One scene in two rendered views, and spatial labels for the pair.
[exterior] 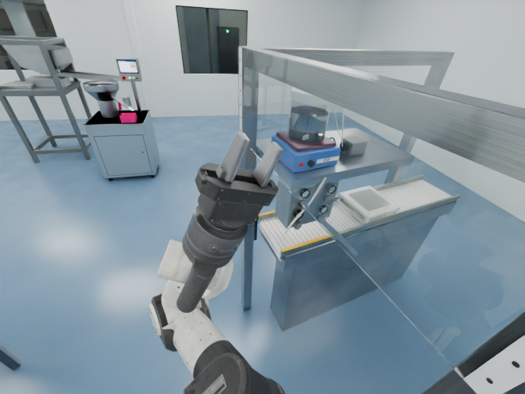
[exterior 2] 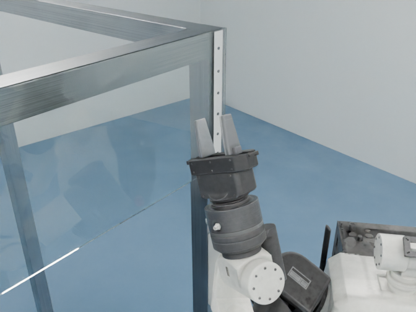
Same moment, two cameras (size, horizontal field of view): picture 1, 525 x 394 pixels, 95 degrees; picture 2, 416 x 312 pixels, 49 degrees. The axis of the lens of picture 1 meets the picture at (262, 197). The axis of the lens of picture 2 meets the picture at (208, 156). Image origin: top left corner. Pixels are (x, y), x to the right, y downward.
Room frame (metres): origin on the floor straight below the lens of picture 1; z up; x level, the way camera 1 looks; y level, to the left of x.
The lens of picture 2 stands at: (0.57, 0.61, 1.92)
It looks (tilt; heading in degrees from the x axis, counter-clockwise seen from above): 28 degrees down; 246
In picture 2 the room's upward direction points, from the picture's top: straight up
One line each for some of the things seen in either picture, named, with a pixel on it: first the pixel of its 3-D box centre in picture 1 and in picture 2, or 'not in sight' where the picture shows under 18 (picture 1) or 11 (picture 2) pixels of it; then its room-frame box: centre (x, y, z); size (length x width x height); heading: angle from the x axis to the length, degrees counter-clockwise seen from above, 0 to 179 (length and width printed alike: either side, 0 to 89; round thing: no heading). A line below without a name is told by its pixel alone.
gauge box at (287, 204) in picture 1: (305, 197); not in sight; (0.81, -0.18, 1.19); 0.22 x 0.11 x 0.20; 116
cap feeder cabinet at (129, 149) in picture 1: (127, 145); not in sight; (2.94, 1.82, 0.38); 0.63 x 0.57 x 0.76; 106
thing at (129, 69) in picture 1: (133, 87); not in sight; (3.14, 1.66, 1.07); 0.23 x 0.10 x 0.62; 106
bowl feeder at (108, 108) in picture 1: (112, 99); not in sight; (2.98, 1.88, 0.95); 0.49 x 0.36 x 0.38; 106
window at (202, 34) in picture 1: (214, 43); not in sight; (5.79, 1.16, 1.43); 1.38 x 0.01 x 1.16; 106
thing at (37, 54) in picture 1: (66, 106); not in sight; (3.24, 2.70, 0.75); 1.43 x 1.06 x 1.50; 106
